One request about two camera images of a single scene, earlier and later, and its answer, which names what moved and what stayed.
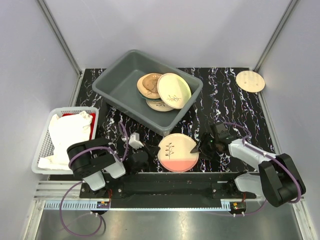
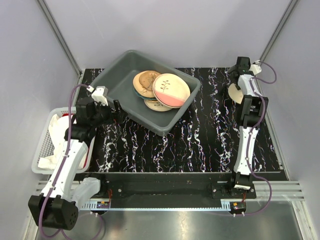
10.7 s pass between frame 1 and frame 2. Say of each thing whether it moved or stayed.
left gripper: moved
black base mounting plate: stayed
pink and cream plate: moved
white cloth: stayed
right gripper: moved
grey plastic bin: stayed
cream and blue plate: stayed
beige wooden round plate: moved
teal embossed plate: moved
